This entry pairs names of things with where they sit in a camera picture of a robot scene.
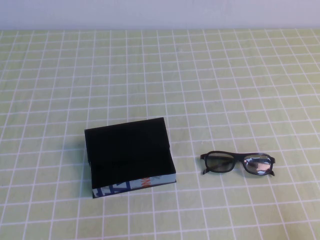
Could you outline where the black printed glasses case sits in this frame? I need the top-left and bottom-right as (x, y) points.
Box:
(84, 116), (178, 199)

